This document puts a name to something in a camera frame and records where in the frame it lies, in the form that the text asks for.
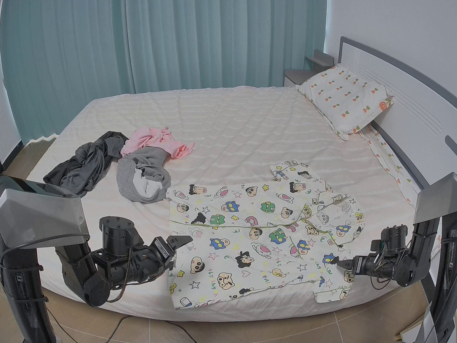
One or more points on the white printed pillowcase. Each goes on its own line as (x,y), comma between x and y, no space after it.
(389,163)

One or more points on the grey bedside table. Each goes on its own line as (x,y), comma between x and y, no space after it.
(300,75)

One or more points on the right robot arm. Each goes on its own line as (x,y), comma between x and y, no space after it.
(425,205)

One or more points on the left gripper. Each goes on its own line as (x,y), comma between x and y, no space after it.
(165,252)

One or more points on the white printed pillow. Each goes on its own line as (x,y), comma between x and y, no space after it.
(346,98)

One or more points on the blue-green curtain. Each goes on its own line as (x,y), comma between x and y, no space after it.
(225,30)
(64,48)

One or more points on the bed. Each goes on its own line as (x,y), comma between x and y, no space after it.
(232,127)

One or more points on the pink garment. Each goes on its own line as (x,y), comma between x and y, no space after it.
(150,141)

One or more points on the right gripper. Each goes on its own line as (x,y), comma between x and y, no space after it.
(361,265)

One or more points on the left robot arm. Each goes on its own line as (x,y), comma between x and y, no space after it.
(35,220)

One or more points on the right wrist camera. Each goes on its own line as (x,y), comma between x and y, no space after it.
(376,247)

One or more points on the white printed pyjama top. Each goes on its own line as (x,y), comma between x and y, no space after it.
(257,234)

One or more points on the dark grey garment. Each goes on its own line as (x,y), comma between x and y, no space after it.
(85,166)

